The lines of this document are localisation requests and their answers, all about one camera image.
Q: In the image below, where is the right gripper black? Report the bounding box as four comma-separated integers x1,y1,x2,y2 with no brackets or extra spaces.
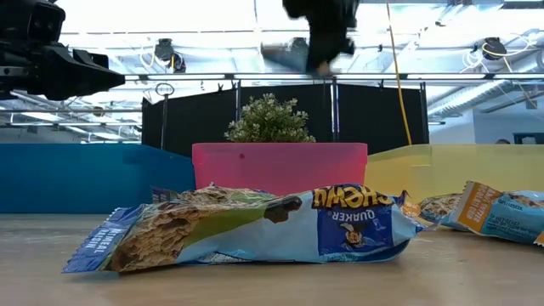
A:
281,0,360,78

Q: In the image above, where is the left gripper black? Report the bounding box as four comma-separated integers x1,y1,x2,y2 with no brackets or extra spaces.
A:
0,0,127,102

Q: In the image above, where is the orange-ended granola bar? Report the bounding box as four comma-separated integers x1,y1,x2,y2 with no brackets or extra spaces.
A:
399,190,467,230
260,37,337,78
449,180,544,247

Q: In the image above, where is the blue-ended granola bar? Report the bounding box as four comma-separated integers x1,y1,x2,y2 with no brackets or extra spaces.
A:
61,183,427,275
150,183,278,209

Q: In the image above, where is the black partition screen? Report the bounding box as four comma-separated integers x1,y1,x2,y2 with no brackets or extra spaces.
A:
140,82,430,159

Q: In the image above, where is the small green potted plant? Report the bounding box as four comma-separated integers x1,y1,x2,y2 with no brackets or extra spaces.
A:
223,93,317,144

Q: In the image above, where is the black ceiling fixture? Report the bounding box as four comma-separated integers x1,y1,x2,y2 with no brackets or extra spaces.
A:
481,36,508,61
153,37,188,74

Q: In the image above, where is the blue plastic tray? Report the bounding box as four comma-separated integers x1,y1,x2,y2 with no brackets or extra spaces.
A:
0,142,197,215

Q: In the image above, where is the red plastic tray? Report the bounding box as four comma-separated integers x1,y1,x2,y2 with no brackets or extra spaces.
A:
191,141,369,197

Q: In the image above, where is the yellow plastic tray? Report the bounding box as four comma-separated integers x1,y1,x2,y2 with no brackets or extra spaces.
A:
364,143,544,206

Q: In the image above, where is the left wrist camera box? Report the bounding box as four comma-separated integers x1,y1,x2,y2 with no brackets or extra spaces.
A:
25,0,67,44

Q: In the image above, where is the yellow hanging cable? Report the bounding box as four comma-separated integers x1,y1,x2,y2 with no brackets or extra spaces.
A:
384,0,414,147

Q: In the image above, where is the metal pole with ring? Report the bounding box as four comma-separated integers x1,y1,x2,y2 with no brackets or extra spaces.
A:
154,82,176,150

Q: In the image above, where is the black aluminium table frame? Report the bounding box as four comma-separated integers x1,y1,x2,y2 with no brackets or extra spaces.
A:
0,71,544,83

